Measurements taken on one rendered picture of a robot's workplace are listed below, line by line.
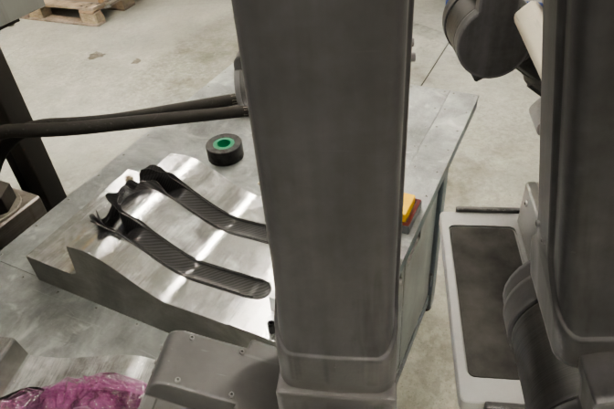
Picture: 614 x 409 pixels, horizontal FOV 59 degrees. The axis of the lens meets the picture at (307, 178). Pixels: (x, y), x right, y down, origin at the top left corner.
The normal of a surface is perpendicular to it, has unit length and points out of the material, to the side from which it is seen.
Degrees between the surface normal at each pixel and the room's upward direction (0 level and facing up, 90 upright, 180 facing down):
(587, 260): 85
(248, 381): 26
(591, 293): 80
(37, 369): 0
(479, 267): 0
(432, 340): 0
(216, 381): 22
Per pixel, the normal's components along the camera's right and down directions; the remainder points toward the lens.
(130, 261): 0.36, -0.59
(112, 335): -0.07, -0.79
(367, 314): -0.07, 0.50
